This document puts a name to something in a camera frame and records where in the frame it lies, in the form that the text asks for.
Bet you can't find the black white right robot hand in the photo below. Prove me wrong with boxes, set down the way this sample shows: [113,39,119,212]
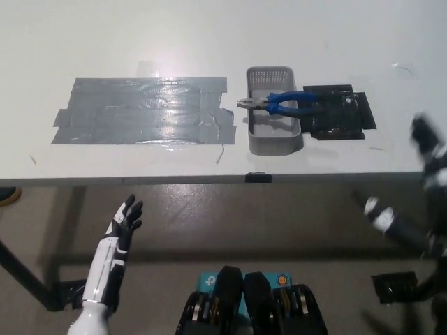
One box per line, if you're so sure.
[362,111,447,260]

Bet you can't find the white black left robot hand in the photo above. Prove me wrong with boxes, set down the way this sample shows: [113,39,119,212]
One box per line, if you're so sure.
[82,194,145,311]

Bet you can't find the blue handled plier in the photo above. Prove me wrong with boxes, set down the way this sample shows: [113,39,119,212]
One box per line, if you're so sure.
[236,91,324,118]

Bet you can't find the grey plastic perforated container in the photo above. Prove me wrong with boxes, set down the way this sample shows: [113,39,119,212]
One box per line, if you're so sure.
[245,65,304,156]

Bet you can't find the teal cardboard box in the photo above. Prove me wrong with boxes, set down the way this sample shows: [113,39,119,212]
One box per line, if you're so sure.
[198,270,293,317]

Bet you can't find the black diagonal table brace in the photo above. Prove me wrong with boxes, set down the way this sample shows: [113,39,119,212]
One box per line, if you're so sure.
[0,237,59,311]

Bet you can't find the yellow black round object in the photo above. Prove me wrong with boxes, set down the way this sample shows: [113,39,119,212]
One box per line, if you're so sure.
[0,187,21,211]

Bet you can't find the grey duct tape patch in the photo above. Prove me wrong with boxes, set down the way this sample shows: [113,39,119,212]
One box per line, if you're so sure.
[50,76,237,146]

